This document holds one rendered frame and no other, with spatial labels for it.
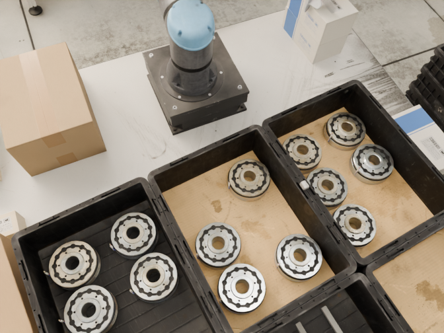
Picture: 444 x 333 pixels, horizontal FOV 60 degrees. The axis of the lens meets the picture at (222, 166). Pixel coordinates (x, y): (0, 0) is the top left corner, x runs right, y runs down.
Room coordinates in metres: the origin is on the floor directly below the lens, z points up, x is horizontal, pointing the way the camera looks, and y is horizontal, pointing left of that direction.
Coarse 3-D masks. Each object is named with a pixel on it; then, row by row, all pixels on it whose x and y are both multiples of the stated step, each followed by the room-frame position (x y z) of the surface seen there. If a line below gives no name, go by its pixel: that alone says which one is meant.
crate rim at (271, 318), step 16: (256, 128) 0.51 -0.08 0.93; (224, 144) 0.46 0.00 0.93; (272, 144) 0.47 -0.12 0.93; (176, 160) 0.41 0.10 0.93; (160, 192) 0.33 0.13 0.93; (304, 192) 0.35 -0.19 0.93; (176, 224) 0.26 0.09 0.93; (336, 240) 0.25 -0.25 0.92; (192, 256) 0.19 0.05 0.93; (352, 256) 0.22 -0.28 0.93; (352, 272) 0.18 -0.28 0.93; (208, 288) 0.13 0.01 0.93; (320, 288) 0.15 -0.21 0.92; (288, 304) 0.11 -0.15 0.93; (224, 320) 0.08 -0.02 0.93; (272, 320) 0.08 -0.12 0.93
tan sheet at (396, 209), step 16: (336, 112) 0.65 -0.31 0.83; (304, 128) 0.59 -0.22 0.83; (320, 128) 0.59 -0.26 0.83; (320, 144) 0.54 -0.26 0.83; (320, 160) 0.49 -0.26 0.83; (336, 160) 0.50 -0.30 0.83; (352, 176) 0.45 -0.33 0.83; (400, 176) 0.46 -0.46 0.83; (352, 192) 0.41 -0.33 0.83; (368, 192) 0.41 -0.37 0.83; (384, 192) 0.41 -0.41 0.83; (400, 192) 0.41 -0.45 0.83; (336, 208) 0.36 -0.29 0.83; (368, 208) 0.37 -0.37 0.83; (384, 208) 0.37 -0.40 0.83; (400, 208) 0.37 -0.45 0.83; (416, 208) 0.37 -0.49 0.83; (352, 224) 0.32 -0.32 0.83; (384, 224) 0.33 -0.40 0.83; (400, 224) 0.33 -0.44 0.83; (416, 224) 0.33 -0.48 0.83; (384, 240) 0.29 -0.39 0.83
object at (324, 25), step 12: (288, 0) 1.11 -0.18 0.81; (300, 0) 1.05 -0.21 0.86; (324, 0) 1.03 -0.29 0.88; (336, 0) 1.04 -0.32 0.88; (300, 12) 1.04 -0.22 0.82; (312, 12) 1.00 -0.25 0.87; (324, 12) 0.98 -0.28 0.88; (336, 12) 0.98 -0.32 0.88; (348, 12) 0.99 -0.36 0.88; (312, 24) 0.98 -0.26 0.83; (324, 24) 0.94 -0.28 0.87; (336, 24) 0.96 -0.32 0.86; (348, 24) 0.98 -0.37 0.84; (312, 36) 0.97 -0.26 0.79; (324, 36) 0.94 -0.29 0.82; (336, 36) 0.97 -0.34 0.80
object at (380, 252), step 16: (352, 80) 0.68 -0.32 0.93; (320, 96) 0.62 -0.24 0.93; (368, 96) 0.63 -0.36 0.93; (288, 112) 0.57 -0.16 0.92; (384, 112) 0.58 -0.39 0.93; (400, 128) 0.54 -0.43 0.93; (288, 160) 0.43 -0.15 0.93; (304, 176) 0.39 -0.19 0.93; (320, 208) 0.32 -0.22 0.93; (336, 224) 0.28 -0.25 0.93; (432, 224) 0.30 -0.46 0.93; (400, 240) 0.26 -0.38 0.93; (368, 256) 0.22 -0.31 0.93
